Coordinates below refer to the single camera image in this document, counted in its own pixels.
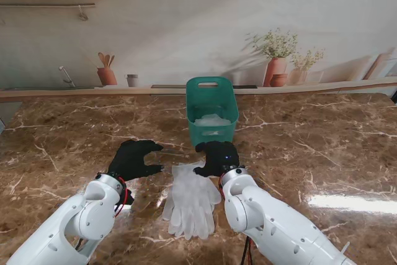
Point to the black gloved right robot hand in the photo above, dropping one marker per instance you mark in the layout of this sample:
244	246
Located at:
221	159

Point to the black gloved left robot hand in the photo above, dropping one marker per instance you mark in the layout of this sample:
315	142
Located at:
130	162

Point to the green plastic basket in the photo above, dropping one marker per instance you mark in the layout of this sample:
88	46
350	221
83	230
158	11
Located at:
214	141

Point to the translucent white disposable glove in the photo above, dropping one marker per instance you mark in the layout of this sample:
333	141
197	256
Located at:
221	119
192	200
204	119
214	132
167	209

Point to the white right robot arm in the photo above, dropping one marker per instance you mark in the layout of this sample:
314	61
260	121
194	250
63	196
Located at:
273	215

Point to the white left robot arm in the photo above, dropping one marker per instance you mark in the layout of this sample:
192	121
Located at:
71	224

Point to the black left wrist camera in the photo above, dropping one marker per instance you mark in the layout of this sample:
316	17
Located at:
129	198

